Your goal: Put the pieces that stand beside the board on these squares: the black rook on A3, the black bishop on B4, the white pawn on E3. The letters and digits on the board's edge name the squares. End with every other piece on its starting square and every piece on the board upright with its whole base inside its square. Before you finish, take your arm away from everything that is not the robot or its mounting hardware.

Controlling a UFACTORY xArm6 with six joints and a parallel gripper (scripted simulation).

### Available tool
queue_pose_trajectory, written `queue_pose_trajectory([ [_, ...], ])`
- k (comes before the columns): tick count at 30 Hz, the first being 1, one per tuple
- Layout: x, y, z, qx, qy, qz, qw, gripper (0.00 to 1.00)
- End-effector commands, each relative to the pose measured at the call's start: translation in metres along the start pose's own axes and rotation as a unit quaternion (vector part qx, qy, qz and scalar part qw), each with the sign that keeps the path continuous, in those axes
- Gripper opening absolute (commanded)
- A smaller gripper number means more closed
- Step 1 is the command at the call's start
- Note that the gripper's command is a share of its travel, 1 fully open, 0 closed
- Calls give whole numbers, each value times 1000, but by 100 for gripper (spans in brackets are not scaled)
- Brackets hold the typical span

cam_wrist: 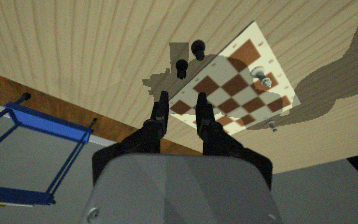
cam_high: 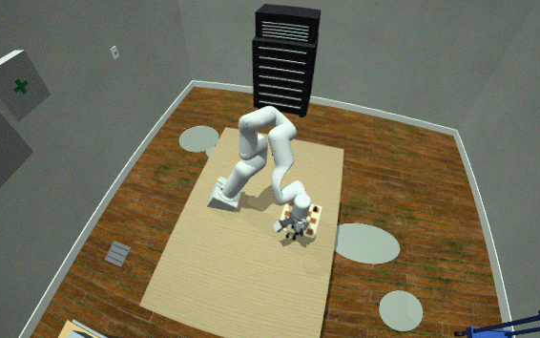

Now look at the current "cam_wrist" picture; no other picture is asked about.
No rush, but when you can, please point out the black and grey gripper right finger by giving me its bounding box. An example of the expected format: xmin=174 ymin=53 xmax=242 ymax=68
xmin=195 ymin=92 xmax=273 ymax=192

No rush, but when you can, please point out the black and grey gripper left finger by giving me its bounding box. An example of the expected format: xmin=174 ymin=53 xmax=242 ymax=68
xmin=92 ymin=91 xmax=169 ymax=188

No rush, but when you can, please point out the brown and cream chessboard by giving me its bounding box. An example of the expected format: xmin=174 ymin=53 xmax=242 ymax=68
xmin=169 ymin=21 xmax=300 ymax=135

